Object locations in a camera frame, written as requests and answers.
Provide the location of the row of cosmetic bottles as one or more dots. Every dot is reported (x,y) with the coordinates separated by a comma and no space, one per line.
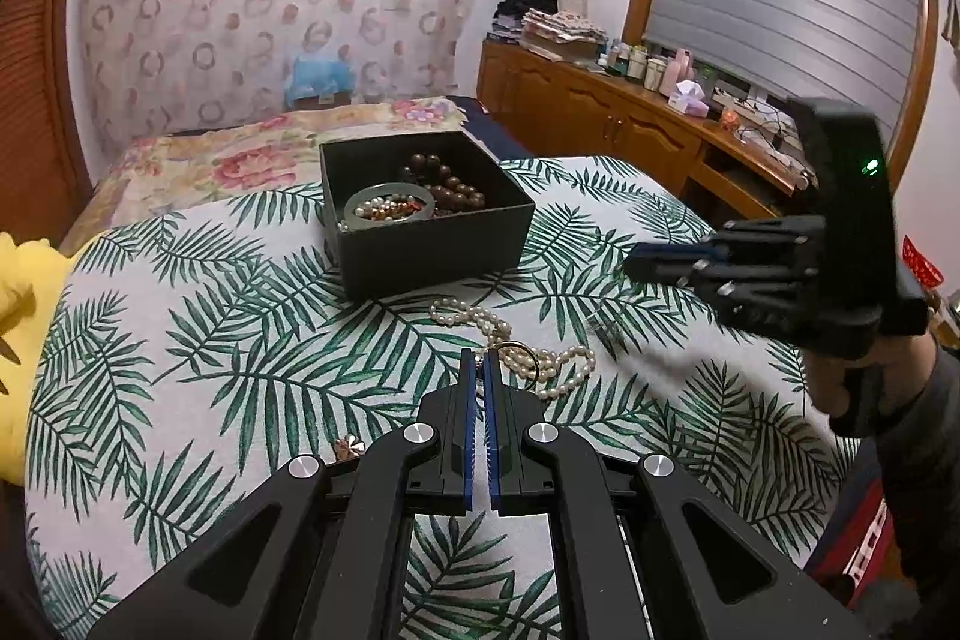
(652,66)

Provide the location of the blue bag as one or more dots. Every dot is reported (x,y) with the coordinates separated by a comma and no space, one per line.
(319,78)

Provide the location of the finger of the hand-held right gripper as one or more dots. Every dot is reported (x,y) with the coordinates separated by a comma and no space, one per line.
(787,310)
(765,235)

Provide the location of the wooden side cabinet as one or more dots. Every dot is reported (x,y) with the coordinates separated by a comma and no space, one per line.
(592,115)

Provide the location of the floral bed blanket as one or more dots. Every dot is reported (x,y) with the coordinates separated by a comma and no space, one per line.
(225,160)

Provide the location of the black square box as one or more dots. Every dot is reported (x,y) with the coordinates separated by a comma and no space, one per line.
(427,250)

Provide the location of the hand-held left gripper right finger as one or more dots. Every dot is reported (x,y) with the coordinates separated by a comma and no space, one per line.
(495,445)

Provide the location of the person's right forearm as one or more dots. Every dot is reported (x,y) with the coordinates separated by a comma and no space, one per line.
(926,460)

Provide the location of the wooden louvered wardrobe door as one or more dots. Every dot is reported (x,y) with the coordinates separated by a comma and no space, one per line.
(37,108)

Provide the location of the pale green jade bangle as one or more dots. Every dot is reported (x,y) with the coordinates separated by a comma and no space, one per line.
(352,224)

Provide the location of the green leaf print tablecloth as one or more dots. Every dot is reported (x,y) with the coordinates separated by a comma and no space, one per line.
(262,370)

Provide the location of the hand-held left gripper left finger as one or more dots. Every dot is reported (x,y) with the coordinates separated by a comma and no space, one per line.
(469,445)

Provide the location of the stack of folded clothes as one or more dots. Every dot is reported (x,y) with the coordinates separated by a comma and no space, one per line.
(555,25)

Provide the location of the yellow plush toy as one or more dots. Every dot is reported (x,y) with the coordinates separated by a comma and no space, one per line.
(30,325)

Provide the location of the pink tissue box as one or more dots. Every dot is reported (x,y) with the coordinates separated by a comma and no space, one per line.
(686,100)

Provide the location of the small gold flower charm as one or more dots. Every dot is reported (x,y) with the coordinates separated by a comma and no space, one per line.
(347,447)

